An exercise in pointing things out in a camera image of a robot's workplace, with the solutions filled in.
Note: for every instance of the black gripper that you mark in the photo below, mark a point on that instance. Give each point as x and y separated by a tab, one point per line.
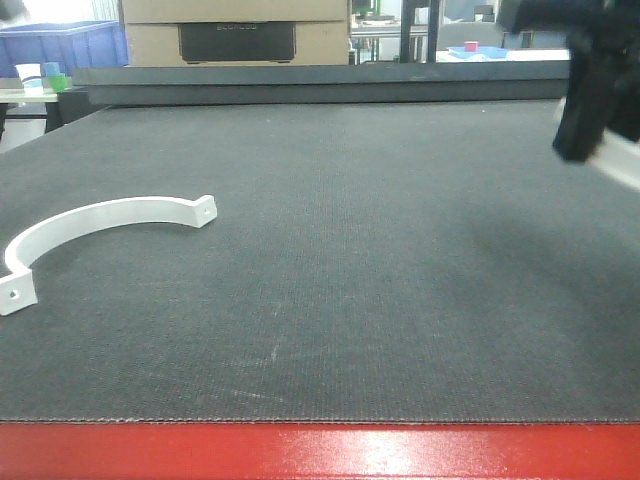
603	84

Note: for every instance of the white curved PVC pipe clamp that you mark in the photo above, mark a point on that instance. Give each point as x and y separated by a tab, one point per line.
18	290

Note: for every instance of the light blue tray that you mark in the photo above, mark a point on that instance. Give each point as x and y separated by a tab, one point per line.
481	52

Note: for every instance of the small pink cube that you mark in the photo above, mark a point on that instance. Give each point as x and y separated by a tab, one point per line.
471	46

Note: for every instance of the large brown cardboard box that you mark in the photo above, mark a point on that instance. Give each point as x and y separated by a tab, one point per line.
180	33

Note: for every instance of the black raised table ledge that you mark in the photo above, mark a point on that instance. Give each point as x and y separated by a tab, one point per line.
182	91

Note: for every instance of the blue plastic crate on table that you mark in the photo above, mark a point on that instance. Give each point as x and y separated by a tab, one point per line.
73	45

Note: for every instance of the white side table black legs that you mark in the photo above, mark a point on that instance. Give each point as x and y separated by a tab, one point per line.
12	94

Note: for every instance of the white paper cup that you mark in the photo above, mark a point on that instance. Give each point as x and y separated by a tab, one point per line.
30	76

